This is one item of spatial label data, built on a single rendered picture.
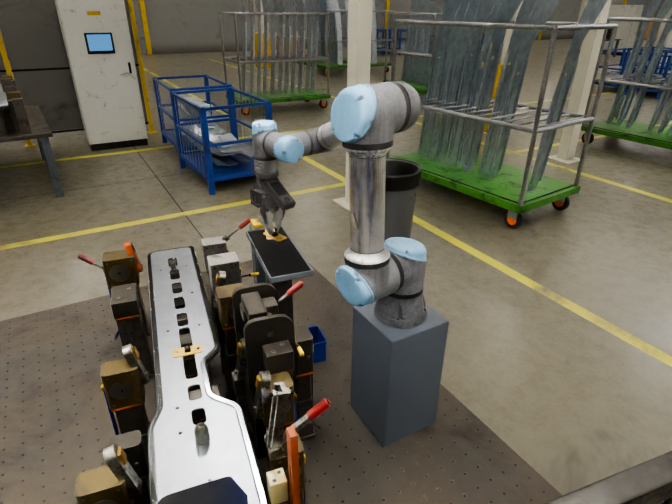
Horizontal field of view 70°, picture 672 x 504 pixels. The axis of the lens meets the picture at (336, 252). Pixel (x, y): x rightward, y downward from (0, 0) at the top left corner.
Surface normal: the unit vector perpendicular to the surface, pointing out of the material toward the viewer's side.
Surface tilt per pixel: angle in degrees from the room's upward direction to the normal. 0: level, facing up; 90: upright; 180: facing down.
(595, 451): 0
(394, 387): 90
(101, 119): 90
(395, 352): 90
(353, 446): 0
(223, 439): 0
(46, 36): 90
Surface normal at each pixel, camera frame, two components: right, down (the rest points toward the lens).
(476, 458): 0.00, -0.89
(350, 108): -0.77, 0.16
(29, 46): 0.50, 0.40
